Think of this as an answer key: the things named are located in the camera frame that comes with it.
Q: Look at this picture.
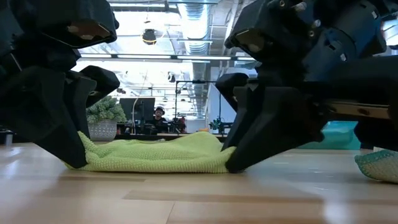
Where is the black hanging ceiling device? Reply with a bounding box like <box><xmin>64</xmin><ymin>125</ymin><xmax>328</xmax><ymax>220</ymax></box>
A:
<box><xmin>142</xmin><ymin>28</ymin><xmax>157</xmax><ymax>45</ymax></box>

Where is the black computer monitor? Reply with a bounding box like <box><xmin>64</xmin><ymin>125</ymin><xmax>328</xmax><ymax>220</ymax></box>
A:
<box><xmin>119</xmin><ymin>97</ymin><xmax>155</xmax><ymax>125</ymax></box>

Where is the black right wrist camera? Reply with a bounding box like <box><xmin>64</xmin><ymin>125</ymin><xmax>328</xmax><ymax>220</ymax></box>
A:
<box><xmin>223</xmin><ymin>0</ymin><xmax>315</xmax><ymax>65</ymax></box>

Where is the mint green microfiber towel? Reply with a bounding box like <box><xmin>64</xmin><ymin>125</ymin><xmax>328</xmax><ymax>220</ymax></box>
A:
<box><xmin>354</xmin><ymin>149</ymin><xmax>398</xmax><ymax>184</ymax></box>

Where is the teal translucent plastic bin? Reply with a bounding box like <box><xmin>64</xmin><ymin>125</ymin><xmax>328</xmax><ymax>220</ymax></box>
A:
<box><xmin>298</xmin><ymin>121</ymin><xmax>361</xmax><ymax>151</ymax></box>

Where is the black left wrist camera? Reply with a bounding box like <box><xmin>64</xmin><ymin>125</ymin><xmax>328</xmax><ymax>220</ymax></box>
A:
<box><xmin>37</xmin><ymin>0</ymin><xmax>120</xmax><ymax>50</ymax></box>

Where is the lime green microfiber towel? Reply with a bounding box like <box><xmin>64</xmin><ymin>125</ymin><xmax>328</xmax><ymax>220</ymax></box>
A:
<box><xmin>65</xmin><ymin>130</ymin><xmax>237</xmax><ymax>174</ymax></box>

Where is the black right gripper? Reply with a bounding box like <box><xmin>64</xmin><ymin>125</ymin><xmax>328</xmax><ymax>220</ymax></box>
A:
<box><xmin>224</xmin><ymin>0</ymin><xmax>398</xmax><ymax>174</ymax></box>

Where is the black aluminium table frame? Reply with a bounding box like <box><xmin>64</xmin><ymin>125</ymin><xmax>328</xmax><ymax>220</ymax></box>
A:
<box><xmin>114</xmin><ymin>133</ymin><xmax>229</xmax><ymax>141</ymax></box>

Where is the person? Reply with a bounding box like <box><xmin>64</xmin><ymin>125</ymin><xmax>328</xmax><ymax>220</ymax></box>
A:
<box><xmin>150</xmin><ymin>106</ymin><xmax>169</xmax><ymax>133</ymax></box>

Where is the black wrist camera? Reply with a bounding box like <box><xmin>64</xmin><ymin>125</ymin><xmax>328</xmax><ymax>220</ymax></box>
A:
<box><xmin>223</xmin><ymin>0</ymin><xmax>315</xmax><ymax>65</ymax></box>
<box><xmin>37</xmin><ymin>0</ymin><xmax>120</xmax><ymax>50</ymax></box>

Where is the artificial plant in white pot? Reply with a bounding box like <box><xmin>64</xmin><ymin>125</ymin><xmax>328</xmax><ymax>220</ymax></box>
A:
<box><xmin>86</xmin><ymin>95</ymin><xmax>127</xmax><ymax>142</ymax></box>

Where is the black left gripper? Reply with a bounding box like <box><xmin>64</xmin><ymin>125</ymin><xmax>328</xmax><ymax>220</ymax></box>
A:
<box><xmin>0</xmin><ymin>0</ymin><xmax>98</xmax><ymax>169</ymax></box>

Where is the small green desk plant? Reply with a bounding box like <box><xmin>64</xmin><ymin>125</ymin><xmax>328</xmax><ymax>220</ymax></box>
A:
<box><xmin>208</xmin><ymin>118</ymin><xmax>222</xmax><ymax>131</ymax></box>

